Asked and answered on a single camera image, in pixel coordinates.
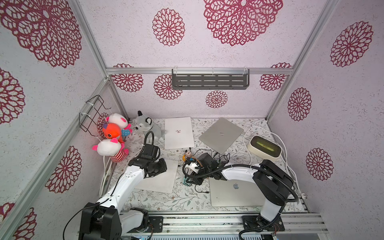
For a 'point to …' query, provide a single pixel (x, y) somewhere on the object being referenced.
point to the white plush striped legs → (112, 147)
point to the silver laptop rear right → (221, 135)
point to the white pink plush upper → (117, 118)
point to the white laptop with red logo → (180, 133)
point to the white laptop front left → (163, 182)
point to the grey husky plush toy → (145, 124)
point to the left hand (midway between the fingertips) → (165, 168)
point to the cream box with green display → (264, 149)
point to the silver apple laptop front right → (234, 193)
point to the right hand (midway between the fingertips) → (186, 178)
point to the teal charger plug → (189, 169)
